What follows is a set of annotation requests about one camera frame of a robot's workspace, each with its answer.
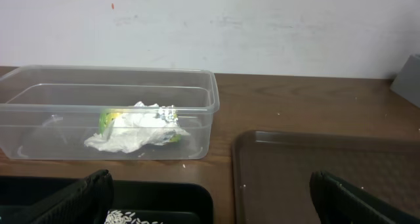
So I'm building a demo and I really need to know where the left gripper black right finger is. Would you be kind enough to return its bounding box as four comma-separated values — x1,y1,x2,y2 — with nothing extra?
309,171,419,224

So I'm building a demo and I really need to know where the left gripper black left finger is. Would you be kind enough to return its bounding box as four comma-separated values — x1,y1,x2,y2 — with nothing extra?
1,169,114,223

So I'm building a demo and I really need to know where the pile of rice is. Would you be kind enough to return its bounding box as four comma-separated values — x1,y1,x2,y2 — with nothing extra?
104,210,163,224

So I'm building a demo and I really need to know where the white napkin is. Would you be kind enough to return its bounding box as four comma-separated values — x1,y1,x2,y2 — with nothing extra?
84,101,189,154

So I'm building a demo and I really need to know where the foil snack wrapper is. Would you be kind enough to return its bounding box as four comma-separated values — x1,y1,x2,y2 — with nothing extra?
98,106,181,143

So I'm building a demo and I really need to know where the brown serving tray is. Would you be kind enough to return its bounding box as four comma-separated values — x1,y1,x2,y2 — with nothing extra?
232,131,419,223

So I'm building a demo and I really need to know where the clear plastic bin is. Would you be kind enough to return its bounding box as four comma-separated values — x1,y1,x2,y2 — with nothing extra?
1,66,220,160

